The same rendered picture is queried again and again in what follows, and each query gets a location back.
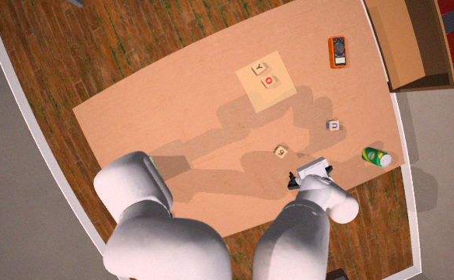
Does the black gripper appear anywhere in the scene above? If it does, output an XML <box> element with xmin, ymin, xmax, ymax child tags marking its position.
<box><xmin>288</xmin><ymin>166</ymin><xmax>334</xmax><ymax>190</ymax></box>

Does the beige block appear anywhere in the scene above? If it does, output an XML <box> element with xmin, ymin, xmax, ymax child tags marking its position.
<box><xmin>251</xmin><ymin>61</ymin><xmax>266</xmax><ymax>76</ymax></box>
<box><xmin>273</xmin><ymin>145</ymin><xmax>288</xmax><ymax>159</ymax></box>
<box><xmin>326</xmin><ymin>120</ymin><xmax>339</xmax><ymax>131</ymax></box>
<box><xmin>261</xmin><ymin>74</ymin><xmax>276</xmax><ymax>89</ymax></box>

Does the beige square mat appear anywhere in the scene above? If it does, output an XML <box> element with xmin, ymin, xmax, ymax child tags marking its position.
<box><xmin>236</xmin><ymin>51</ymin><xmax>297</xmax><ymax>113</ymax></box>

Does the green drink can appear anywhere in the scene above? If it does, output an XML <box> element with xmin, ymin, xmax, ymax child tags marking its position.
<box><xmin>361</xmin><ymin>147</ymin><xmax>391</xmax><ymax>167</ymax></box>

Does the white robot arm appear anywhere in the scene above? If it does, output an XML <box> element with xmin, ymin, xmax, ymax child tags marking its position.
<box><xmin>94</xmin><ymin>151</ymin><xmax>359</xmax><ymax>280</ymax></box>

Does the orange digital multimeter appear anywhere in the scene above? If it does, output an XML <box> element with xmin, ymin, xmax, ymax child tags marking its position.
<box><xmin>328</xmin><ymin>36</ymin><xmax>347</xmax><ymax>68</ymax></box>

